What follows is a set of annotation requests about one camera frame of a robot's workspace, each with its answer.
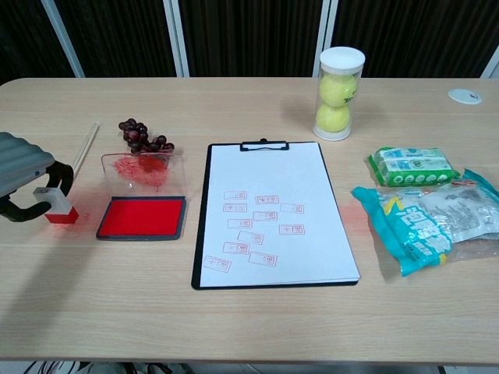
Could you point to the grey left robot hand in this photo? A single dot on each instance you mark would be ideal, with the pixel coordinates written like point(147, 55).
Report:
point(23, 163)

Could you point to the red clear stamp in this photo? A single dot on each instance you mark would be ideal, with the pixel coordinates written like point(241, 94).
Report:
point(54, 202)

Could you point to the wooden chopstick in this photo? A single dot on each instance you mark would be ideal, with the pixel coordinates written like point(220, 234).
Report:
point(82, 150)
point(87, 147)

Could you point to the dark purple grape bunch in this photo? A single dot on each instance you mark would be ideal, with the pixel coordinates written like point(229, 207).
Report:
point(136, 134)

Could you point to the red ink pad case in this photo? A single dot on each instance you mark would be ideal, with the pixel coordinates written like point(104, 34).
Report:
point(142, 220)

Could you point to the black clipboard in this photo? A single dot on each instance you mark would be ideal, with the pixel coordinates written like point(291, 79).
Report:
point(204, 218)

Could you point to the white stamped paper sheet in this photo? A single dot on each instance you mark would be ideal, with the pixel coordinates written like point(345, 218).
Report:
point(273, 171)

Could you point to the plain yellow tennis ball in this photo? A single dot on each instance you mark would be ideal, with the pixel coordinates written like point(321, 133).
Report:
point(332, 118)

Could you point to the yellow tennis ball with print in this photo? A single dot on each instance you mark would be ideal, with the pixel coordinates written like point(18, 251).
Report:
point(337, 90)

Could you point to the clear tennis ball tube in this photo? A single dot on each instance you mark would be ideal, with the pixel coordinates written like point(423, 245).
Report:
point(342, 60)

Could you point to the green tissue pack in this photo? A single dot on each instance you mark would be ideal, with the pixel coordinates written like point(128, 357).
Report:
point(413, 165)

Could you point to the teal snack bag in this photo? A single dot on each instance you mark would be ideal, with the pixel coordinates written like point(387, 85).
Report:
point(421, 226)

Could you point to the white partition post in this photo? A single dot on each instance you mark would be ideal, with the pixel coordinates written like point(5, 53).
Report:
point(492, 66)
point(62, 39)
point(324, 35)
point(175, 39)

